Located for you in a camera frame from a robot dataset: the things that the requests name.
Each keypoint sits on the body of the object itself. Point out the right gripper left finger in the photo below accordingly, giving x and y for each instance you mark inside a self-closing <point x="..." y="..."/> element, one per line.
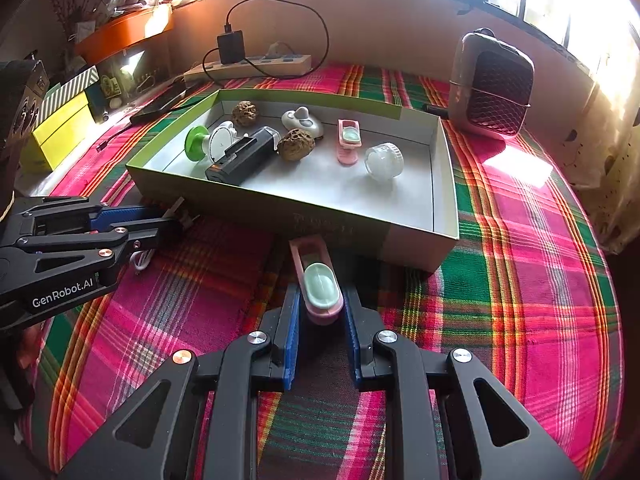
<point x="276" y="367"/>

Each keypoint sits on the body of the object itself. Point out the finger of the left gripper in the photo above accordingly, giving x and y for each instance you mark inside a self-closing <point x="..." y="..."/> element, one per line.
<point x="149" y="233"/>
<point x="109" y="217"/>

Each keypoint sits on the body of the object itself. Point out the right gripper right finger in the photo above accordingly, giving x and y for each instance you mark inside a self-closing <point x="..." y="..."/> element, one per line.
<point x="361" y="326"/>

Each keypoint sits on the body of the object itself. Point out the pink case green lid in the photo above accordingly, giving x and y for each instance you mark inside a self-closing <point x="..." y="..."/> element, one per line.
<point x="322" y="295"/>

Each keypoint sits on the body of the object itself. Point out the green suction cup gadget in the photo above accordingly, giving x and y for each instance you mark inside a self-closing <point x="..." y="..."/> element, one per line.
<point x="196" y="143"/>

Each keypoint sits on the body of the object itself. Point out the white round disc gadget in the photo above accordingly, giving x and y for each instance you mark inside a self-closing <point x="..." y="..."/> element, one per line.
<point x="220" y="139"/>

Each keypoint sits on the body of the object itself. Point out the black rectangular battery case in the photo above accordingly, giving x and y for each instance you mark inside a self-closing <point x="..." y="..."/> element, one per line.
<point x="245" y="157"/>

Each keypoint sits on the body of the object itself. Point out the brown walnut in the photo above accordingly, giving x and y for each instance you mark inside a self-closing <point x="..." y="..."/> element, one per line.
<point x="245" y="114"/>
<point x="296" y="145"/>

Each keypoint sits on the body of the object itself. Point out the white and green cardboard tray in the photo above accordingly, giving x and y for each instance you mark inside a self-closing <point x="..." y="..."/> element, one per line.
<point x="411" y="220"/>

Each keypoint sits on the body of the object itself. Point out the clear round white-lid jar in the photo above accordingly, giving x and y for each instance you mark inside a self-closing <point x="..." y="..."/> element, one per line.
<point x="384" y="162"/>

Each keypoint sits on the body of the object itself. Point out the blue-white round knob toy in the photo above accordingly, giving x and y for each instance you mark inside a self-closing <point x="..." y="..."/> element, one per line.
<point x="301" y="119"/>

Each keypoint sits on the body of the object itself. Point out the yellow box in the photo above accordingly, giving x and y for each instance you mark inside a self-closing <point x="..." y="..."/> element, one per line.
<point x="54" y="139"/>

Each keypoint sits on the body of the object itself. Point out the striped white green box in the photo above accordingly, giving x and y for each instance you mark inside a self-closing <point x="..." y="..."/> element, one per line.
<point x="60" y="95"/>

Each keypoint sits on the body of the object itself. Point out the black phone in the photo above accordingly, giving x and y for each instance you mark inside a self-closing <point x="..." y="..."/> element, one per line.
<point x="160" y="104"/>

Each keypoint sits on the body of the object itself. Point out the plaid pink green bedspread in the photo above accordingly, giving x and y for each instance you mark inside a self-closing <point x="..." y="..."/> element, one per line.
<point x="526" y="289"/>

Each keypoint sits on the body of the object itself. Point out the orange planter tray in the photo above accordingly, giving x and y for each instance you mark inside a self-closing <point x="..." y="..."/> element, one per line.
<point x="125" y="31"/>

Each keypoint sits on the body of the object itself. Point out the white power strip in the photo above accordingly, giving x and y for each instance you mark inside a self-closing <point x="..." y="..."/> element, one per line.
<point x="285" y="65"/>

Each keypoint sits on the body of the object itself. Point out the black charger adapter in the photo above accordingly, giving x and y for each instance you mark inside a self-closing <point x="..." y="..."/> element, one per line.
<point x="231" y="47"/>

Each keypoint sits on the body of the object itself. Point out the grey red mesh heater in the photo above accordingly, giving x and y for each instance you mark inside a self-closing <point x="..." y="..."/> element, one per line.
<point x="490" y="87"/>

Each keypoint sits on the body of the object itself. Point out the patterned cream curtain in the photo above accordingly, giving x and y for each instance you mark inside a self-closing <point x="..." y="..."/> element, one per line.
<point x="600" y="156"/>

